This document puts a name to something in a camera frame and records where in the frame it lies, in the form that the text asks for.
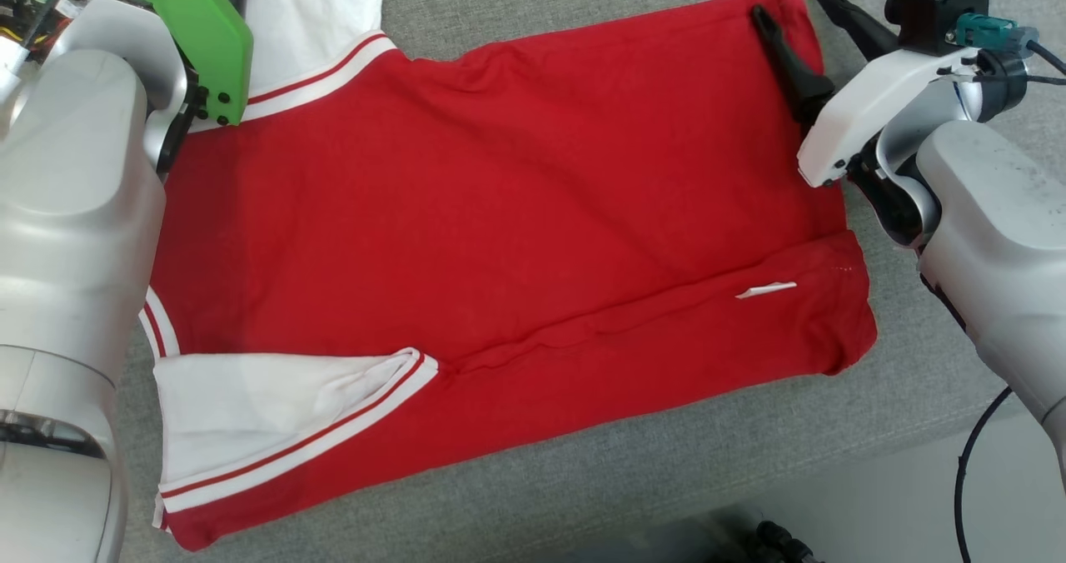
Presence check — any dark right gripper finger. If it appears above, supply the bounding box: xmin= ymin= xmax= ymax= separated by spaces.
xmin=812 ymin=0 xmax=900 ymax=60
xmin=750 ymin=5 xmax=836 ymax=124

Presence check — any red white-sleeved jersey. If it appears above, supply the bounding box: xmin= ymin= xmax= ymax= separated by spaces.
xmin=137 ymin=0 xmax=878 ymax=552

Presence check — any teal-plug right camera cable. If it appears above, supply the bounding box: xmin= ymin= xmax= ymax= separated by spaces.
xmin=956 ymin=12 xmax=1066 ymax=87

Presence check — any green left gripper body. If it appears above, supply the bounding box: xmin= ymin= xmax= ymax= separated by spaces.
xmin=93 ymin=0 xmax=254 ymax=127

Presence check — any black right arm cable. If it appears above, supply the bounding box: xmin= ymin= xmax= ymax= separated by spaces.
xmin=954 ymin=386 xmax=1013 ymax=563

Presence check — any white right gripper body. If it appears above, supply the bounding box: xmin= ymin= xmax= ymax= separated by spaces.
xmin=797 ymin=47 xmax=984 ymax=187

